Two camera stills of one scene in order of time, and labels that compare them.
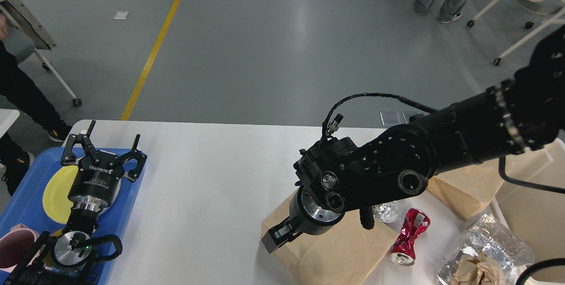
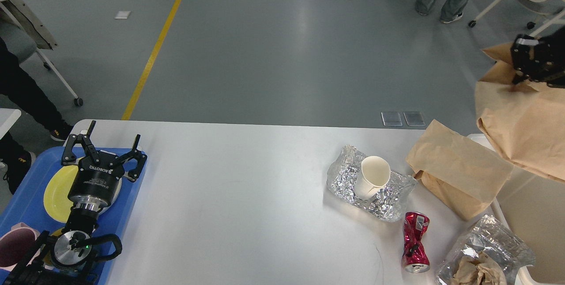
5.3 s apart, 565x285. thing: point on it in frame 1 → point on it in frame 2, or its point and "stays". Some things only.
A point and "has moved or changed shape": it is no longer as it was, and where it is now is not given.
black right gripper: (306, 214) → (546, 55)
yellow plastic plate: (57, 205) stays
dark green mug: (50, 260) stays
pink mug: (16, 246) stays
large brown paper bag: (347, 254) has moved or changed shape
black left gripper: (95, 185) stays
